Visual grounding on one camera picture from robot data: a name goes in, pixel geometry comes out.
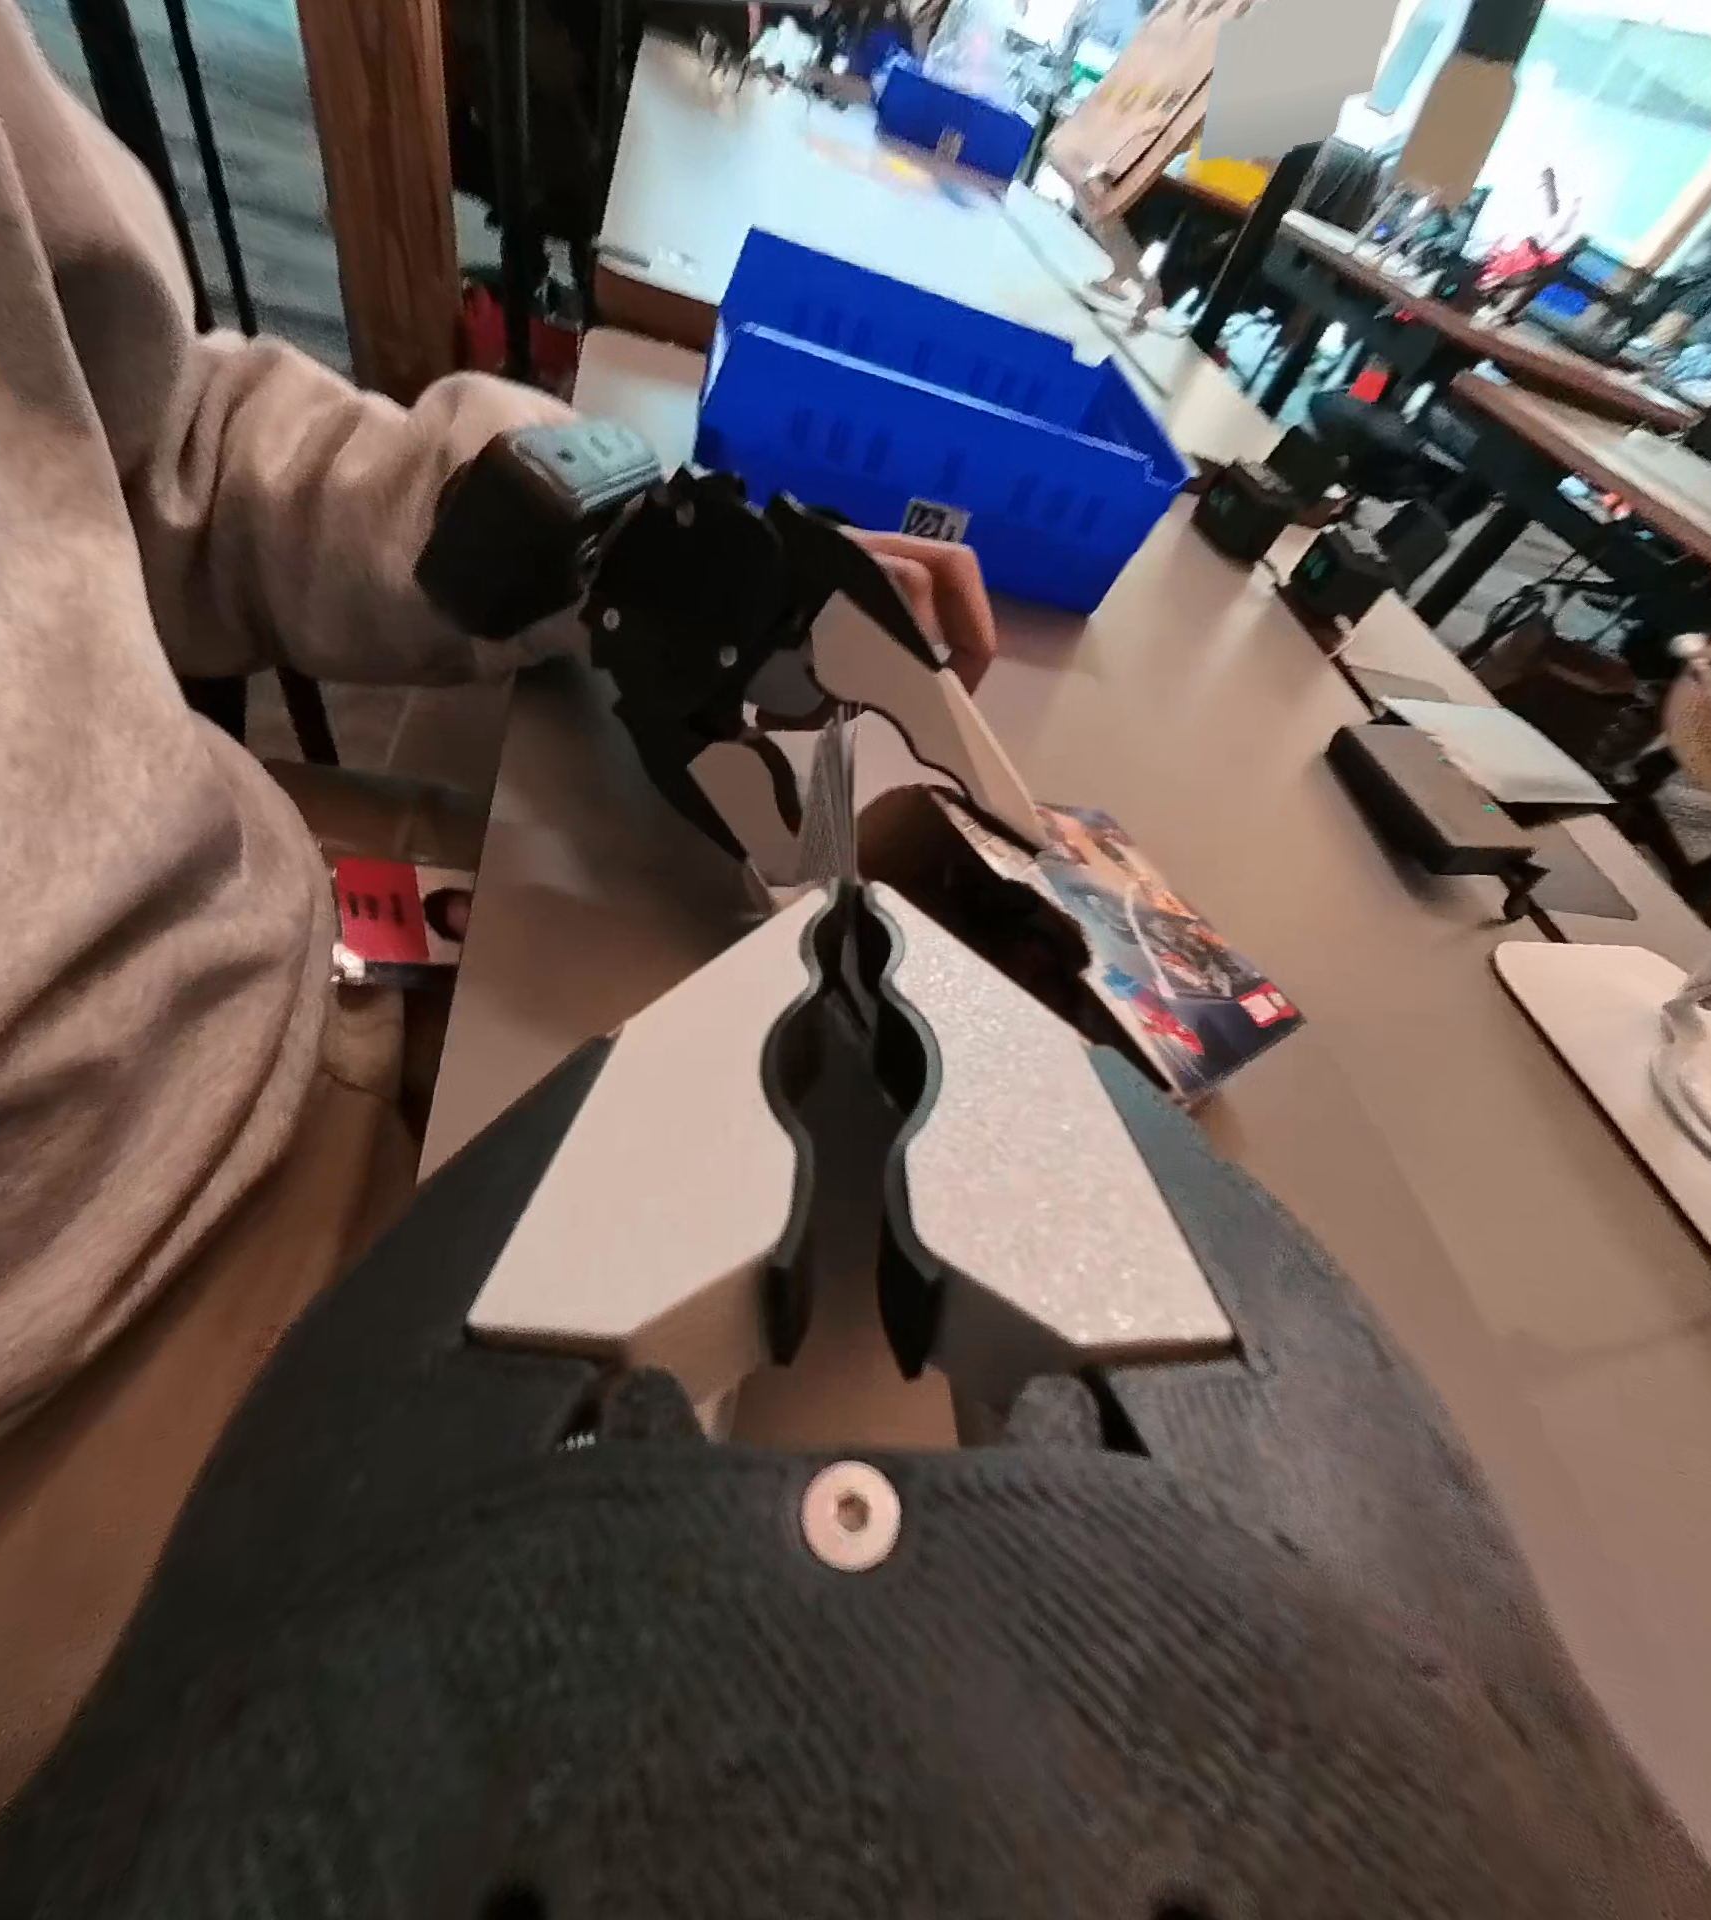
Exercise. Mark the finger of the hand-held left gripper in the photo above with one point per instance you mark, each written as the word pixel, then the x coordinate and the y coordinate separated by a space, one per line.
pixel 915 705

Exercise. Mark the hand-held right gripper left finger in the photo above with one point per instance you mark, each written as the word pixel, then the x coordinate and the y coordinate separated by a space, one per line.
pixel 660 1184

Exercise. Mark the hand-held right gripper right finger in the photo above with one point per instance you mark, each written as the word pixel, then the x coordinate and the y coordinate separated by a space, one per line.
pixel 1049 1184

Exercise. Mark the blue lego box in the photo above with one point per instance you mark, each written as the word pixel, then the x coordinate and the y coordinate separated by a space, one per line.
pixel 1169 961

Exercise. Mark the person's left forearm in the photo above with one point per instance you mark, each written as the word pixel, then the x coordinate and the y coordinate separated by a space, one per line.
pixel 300 481

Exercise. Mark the person's left hand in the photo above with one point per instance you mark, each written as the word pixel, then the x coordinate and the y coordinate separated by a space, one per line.
pixel 951 600

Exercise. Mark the large blue plastic bin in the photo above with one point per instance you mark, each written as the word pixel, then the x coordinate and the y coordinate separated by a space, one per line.
pixel 915 434

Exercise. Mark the red badge card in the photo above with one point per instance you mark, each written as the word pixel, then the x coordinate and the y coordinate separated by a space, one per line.
pixel 398 914

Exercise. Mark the black charger block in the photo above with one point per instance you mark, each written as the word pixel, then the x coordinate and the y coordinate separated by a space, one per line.
pixel 1245 510
pixel 1337 578

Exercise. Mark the flat black device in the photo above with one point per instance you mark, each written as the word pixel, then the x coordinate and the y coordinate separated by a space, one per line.
pixel 1425 818

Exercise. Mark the small blue plastic bin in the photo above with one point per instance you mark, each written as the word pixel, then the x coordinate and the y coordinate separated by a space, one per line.
pixel 951 113

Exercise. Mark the black computer monitor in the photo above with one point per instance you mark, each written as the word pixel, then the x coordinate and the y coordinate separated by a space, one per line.
pixel 1253 254

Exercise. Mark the white monitor stand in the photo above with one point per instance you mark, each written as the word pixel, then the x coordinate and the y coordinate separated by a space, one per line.
pixel 1619 1050

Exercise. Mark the white paper sheet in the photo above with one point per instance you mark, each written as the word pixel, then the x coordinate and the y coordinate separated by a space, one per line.
pixel 1499 750

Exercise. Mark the person's torso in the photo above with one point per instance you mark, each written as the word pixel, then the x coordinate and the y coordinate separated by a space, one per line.
pixel 60 750

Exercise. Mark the person's leg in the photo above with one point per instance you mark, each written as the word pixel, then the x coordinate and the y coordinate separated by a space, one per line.
pixel 74 1500

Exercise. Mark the wooden desk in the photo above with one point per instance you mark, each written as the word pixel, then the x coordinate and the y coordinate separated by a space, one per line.
pixel 1619 404

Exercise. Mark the wooden post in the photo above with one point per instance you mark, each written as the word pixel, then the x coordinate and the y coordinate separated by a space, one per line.
pixel 374 181

